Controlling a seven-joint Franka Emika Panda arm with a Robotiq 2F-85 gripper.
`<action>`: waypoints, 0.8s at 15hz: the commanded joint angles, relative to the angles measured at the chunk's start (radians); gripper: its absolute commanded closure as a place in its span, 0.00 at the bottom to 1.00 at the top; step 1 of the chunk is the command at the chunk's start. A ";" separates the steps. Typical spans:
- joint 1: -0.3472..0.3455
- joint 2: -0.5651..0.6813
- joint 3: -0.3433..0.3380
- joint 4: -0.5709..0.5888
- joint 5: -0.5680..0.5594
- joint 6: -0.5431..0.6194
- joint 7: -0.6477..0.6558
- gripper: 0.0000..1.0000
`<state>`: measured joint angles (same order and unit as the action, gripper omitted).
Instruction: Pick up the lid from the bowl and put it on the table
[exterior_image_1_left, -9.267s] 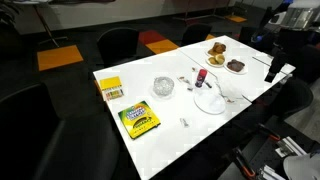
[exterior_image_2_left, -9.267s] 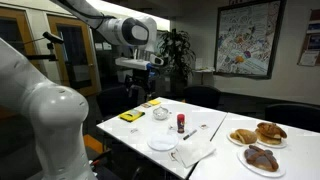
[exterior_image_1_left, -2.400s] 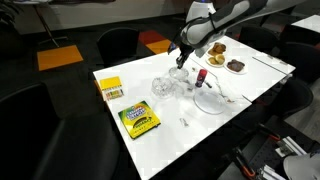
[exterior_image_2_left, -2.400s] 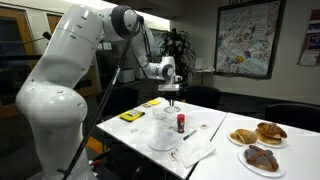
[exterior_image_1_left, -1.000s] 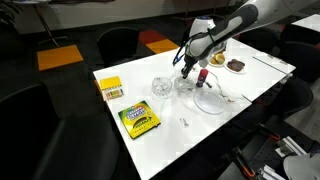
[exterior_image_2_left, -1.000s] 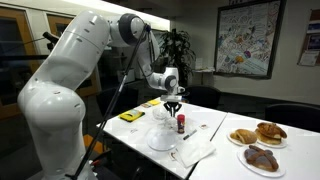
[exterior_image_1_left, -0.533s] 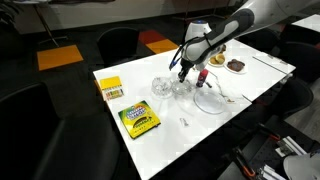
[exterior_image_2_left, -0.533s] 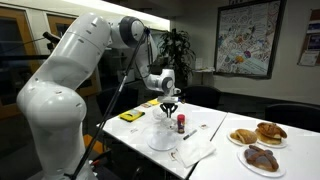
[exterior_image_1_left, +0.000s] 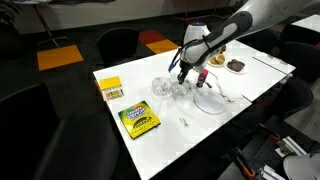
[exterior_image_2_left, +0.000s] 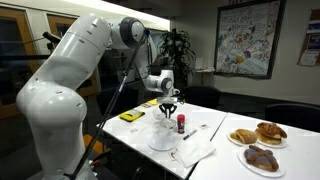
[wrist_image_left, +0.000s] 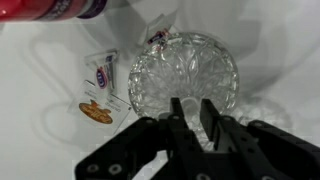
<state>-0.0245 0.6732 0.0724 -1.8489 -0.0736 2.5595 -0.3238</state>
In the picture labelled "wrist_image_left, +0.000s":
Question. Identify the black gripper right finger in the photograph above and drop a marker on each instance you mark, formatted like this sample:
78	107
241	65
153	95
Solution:
260	143

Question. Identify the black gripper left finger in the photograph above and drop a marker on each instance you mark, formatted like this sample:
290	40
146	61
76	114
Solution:
133	140

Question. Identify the clear cut-glass bowl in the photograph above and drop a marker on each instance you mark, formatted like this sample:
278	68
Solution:
183	66

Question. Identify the clear packet with orange logo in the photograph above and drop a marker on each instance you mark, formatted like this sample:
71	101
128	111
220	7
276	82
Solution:
96	113

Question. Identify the clear packet with blue logo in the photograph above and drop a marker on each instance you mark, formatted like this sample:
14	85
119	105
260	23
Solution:
101	76

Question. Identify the small clear condiment packet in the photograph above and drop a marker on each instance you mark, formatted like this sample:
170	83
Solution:
158	36

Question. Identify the red bottle with label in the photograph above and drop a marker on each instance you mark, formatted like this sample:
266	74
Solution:
33	8

